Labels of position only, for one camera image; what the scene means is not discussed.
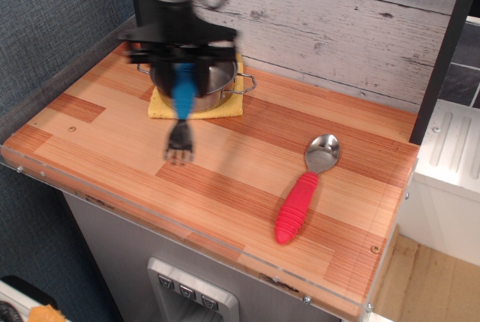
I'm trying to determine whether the white toy sink unit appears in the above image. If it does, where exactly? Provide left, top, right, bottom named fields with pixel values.
left=395, top=16, right=480, bottom=266

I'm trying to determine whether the yellow sponge cloth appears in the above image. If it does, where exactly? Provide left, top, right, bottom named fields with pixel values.
left=147, top=55, right=245, bottom=119

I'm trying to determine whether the red handled metal spoon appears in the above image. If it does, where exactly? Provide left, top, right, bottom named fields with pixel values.
left=274, top=134, right=340, bottom=245

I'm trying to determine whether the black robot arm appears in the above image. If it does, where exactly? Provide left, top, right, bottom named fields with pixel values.
left=118, top=0, right=237, bottom=97

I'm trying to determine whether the small stainless steel pot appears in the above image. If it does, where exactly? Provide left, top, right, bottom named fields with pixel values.
left=148, top=54, right=257, bottom=119

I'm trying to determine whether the black vertical post right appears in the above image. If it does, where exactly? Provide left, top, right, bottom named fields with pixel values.
left=409, top=0, right=473, bottom=146

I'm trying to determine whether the grey toy fridge cabinet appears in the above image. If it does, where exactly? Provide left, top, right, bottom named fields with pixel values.
left=65, top=194, right=337, bottom=321

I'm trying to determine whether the orange object bottom left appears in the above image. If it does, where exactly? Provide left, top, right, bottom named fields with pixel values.
left=27, top=305, right=67, bottom=322

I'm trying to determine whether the black ribbed cable bottom left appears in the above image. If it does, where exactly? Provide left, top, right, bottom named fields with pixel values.
left=0, top=300, right=26, bottom=322

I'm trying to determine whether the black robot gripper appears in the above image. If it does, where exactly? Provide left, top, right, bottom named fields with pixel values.
left=118, top=19, right=237, bottom=98

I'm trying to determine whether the blue handled metal fork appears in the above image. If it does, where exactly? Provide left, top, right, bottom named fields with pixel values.
left=165, top=63, right=197, bottom=165

